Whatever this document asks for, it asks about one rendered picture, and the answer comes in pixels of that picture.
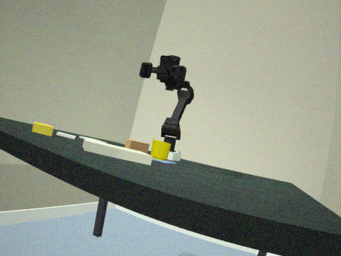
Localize yellow rectangular block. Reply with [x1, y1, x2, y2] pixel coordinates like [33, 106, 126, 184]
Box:
[32, 122, 53, 136]

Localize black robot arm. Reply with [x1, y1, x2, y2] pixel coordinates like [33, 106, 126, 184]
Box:
[158, 55, 194, 152]

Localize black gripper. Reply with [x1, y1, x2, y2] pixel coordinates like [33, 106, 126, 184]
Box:
[139, 62, 186, 84]

